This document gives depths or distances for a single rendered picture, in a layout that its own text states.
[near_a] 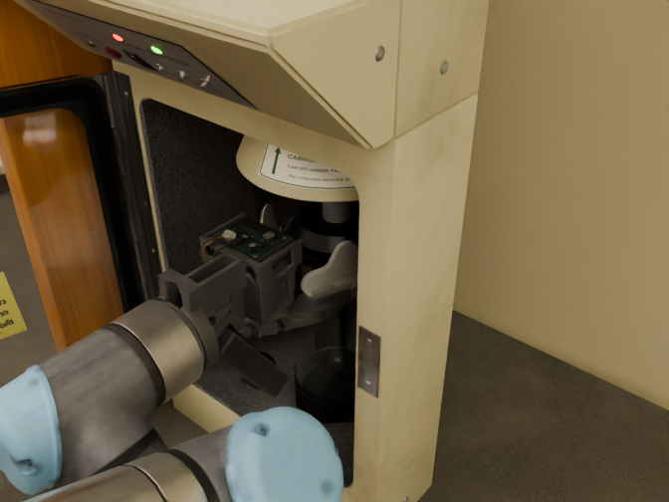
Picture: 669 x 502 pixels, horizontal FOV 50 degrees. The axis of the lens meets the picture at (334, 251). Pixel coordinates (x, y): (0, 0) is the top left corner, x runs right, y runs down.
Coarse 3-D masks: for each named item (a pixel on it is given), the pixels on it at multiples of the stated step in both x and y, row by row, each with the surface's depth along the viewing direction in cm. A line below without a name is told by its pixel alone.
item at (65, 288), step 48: (0, 144) 63; (48, 144) 65; (0, 192) 65; (48, 192) 67; (96, 192) 69; (0, 240) 67; (48, 240) 69; (96, 240) 72; (0, 288) 69; (48, 288) 72; (96, 288) 75; (0, 336) 72; (48, 336) 75; (0, 384) 75
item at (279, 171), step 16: (240, 144) 66; (256, 144) 62; (240, 160) 64; (256, 160) 62; (272, 160) 60; (288, 160) 59; (304, 160) 59; (256, 176) 62; (272, 176) 60; (288, 176) 60; (304, 176) 59; (320, 176) 59; (336, 176) 59; (272, 192) 61; (288, 192) 60; (304, 192) 59; (320, 192) 59; (336, 192) 59; (352, 192) 59
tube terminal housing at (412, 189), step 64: (448, 0) 46; (448, 64) 49; (256, 128) 56; (448, 128) 53; (384, 192) 50; (448, 192) 57; (384, 256) 53; (448, 256) 61; (384, 320) 57; (448, 320) 67; (192, 384) 84; (384, 384) 61; (384, 448) 66
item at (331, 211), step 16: (304, 208) 70; (320, 208) 70; (336, 208) 67; (352, 208) 70; (304, 224) 68; (320, 224) 68; (336, 224) 68; (352, 224) 68; (304, 240) 67; (320, 240) 66; (336, 240) 66; (352, 240) 66
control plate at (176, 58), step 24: (24, 0) 53; (72, 24) 53; (96, 24) 49; (96, 48) 58; (120, 48) 53; (144, 48) 49; (168, 48) 45; (168, 72) 53; (192, 72) 49; (240, 96) 49
